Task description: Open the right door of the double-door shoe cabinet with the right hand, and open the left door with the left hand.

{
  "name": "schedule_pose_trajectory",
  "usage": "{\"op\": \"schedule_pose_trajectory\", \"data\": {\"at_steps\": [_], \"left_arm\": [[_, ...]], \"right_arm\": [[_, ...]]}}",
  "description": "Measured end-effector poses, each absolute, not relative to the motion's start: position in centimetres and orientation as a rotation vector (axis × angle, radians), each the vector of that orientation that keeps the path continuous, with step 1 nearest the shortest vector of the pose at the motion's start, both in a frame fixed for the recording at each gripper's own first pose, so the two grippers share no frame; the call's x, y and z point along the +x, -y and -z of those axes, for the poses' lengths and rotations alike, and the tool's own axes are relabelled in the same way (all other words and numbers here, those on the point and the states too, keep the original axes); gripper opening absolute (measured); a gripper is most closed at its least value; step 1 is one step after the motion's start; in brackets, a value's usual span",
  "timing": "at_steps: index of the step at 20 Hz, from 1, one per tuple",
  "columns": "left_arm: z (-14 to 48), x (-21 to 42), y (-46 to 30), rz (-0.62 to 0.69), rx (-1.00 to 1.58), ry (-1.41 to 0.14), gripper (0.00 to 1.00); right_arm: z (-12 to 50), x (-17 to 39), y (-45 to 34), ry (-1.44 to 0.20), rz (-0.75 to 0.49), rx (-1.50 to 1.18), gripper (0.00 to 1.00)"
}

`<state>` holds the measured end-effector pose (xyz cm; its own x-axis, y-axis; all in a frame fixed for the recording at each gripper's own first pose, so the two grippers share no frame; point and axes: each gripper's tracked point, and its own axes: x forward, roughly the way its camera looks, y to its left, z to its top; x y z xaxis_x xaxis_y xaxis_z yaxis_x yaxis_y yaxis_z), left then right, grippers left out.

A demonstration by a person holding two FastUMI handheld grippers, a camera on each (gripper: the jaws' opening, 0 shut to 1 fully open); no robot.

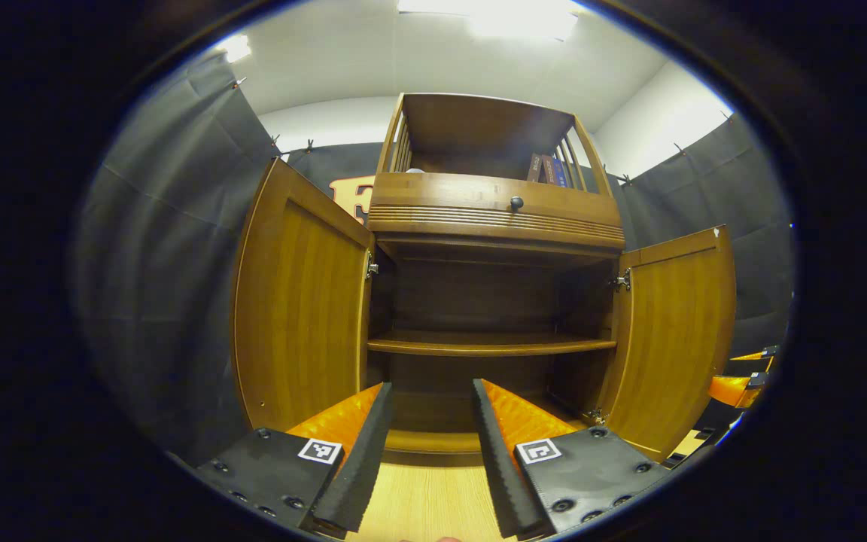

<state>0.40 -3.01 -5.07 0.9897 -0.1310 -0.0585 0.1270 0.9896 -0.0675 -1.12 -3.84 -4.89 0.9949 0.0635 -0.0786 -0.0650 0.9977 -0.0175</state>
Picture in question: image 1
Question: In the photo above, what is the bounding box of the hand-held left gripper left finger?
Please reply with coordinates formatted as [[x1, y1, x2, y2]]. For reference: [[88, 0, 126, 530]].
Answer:
[[194, 382, 394, 537]]

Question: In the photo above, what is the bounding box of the wooden shoe cabinet door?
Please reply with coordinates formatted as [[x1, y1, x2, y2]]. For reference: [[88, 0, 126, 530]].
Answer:
[[595, 224, 737, 462], [230, 156, 376, 432]]

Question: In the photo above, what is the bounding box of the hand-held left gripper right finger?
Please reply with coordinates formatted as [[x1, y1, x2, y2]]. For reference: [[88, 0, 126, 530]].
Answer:
[[471, 378, 671, 539]]

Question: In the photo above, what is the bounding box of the small ceiling light panel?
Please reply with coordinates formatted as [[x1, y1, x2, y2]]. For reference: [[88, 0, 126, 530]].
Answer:
[[219, 34, 252, 65]]

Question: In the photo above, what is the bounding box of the wooden inner shelf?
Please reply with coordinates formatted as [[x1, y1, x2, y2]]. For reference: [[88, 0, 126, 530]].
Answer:
[[367, 330, 619, 357]]

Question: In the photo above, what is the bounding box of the wooden cabinet drawer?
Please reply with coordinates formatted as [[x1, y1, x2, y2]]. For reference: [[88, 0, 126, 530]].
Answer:
[[367, 172, 625, 251]]

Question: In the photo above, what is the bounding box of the large ceiling light panel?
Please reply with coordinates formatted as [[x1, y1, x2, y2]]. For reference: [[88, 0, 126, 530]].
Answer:
[[396, 0, 581, 40]]

